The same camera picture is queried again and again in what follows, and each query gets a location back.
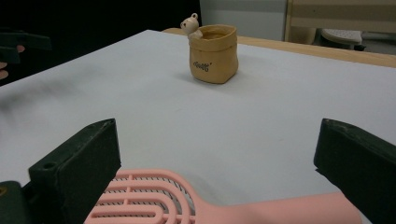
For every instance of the pink hairbrush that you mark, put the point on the pink hairbrush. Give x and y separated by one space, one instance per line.
249 211

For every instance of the white chair base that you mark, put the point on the white chair base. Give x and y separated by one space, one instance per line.
341 35

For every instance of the light wooden furniture frame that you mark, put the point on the light wooden furniture frame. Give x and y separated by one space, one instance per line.
342 14

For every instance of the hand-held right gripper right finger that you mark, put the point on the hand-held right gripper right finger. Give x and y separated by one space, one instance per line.
361 168

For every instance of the black caster wheel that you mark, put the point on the black caster wheel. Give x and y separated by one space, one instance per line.
360 48

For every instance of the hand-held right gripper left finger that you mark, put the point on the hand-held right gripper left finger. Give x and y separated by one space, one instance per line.
77 168

